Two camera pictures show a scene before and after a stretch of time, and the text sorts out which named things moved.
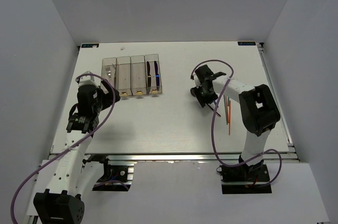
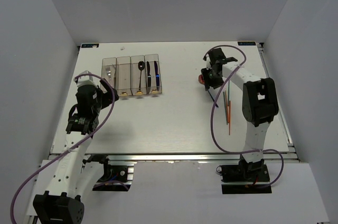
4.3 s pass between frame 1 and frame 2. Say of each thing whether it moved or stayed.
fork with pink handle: stayed
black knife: stayed
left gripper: stayed
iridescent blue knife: stayed
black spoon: moved
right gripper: moved
